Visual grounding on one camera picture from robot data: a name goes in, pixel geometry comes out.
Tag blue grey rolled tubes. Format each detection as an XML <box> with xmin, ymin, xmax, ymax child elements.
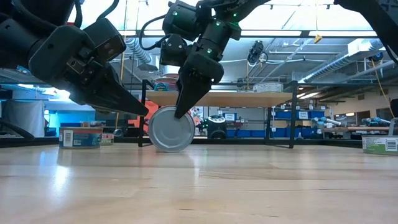
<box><xmin>362</xmin><ymin>117</ymin><xmax>392</xmax><ymax>127</ymax></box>

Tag black curved tube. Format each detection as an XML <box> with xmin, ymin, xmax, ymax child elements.
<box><xmin>0</xmin><ymin>118</ymin><xmax>35</xmax><ymax>140</ymax></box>

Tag black aluminium table frame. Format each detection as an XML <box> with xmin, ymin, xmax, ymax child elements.
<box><xmin>0</xmin><ymin>136</ymin><xmax>363</xmax><ymax>149</ymax></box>

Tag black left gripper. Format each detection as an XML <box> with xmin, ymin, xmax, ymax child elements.
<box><xmin>28</xmin><ymin>25</ymin><xmax>150</xmax><ymax>118</ymax></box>

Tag wooden shelf black metal legs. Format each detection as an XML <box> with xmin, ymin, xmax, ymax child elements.
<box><xmin>139</xmin><ymin>79</ymin><xmax>298</xmax><ymax>149</ymax></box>

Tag white cylindrical lamp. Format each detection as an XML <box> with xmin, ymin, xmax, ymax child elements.
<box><xmin>164</xmin><ymin>65</ymin><xmax>181</xmax><ymax>76</ymax></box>

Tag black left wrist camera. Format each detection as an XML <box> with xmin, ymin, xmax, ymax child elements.
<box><xmin>83</xmin><ymin>17</ymin><xmax>127</xmax><ymax>65</ymax></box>

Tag black hanging camera device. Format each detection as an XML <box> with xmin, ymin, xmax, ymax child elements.
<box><xmin>247</xmin><ymin>40</ymin><xmax>269</xmax><ymax>66</ymax></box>

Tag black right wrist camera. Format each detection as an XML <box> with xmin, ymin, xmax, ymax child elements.
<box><xmin>159</xmin><ymin>33</ymin><xmax>188</xmax><ymax>67</ymax></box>

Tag green label tuna can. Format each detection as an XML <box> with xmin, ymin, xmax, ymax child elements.
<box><xmin>101</xmin><ymin>133</ymin><xmax>115</xmax><ymax>146</ymax></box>
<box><xmin>252</xmin><ymin>82</ymin><xmax>284</xmax><ymax>93</ymax></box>
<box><xmin>361</xmin><ymin>135</ymin><xmax>398</xmax><ymax>156</ymax></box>
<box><xmin>148</xmin><ymin>105</ymin><xmax>197</xmax><ymax>154</ymax></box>

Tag yellow hanging cable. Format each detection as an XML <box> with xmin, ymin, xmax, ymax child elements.
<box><xmin>371</xmin><ymin>58</ymin><xmax>396</xmax><ymax>119</ymax></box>

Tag white ceiling unit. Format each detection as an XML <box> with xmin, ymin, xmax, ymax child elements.
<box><xmin>347</xmin><ymin>39</ymin><xmax>385</xmax><ymax>57</ymax></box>

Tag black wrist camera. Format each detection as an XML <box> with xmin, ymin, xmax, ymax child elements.
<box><xmin>83</xmin><ymin>17</ymin><xmax>127</xmax><ymax>65</ymax></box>
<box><xmin>159</xmin><ymin>33</ymin><xmax>188</xmax><ymax>67</ymax></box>

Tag silver flexible duct hose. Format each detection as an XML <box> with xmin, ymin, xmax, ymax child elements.
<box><xmin>126</xmin><ymin>37</ymin><xmax>147</xmax><ymax>65</ymax></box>

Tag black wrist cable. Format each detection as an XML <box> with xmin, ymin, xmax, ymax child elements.
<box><xmin>73</xmin><ymin>0</ymin><xmax>121</xmax><ymax>29</ymax></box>
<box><xmin>139</xmin><ymin>14</ymin><xmax>170</xmax><ymax>51</ymax></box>

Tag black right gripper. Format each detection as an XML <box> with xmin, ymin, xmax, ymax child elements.
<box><xmin>175</xmin><ymin>29</ymin><xmax>233</xmax><ymax>119</ymax></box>

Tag silver ceiling duct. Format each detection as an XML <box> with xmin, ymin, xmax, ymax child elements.
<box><xmin>300</xmin><ymin>39</ymin><xmax>398</xmax><ymax>83</ymax></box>

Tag orange fabric panel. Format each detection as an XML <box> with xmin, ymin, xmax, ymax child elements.
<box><xmin>133</xmin><ymin>99</ymin><xmax>160</xmax><ymax>131</ymax></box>

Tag floral patterned cloth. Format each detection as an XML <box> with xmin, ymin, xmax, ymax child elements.
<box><xmin>189</xmin><ymin>107</ymin><xmax>205</xmax><ymax>126</ymax></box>

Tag long ceiling light fixture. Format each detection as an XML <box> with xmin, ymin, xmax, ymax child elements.
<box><xmin>67</xmin><ymin>29</ymin><xmax>379</xmax><ymax>39</ymax></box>

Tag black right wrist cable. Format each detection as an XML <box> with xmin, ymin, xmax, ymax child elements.
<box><xmin>139</xmin><ymin>14</ymin><xmax>170</xmax><ymax>51</ymax></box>

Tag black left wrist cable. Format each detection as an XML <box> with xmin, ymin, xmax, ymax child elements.
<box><xmin>73</xmin><ymin>0</ymin><xmax>121</xmax><ymax>29</ymax></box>

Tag white cloth cover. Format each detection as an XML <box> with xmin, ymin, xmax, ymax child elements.
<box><xmin>2</xmin><ymin>100</ymin><xmax>45</xmax><ymax>138</ymax></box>

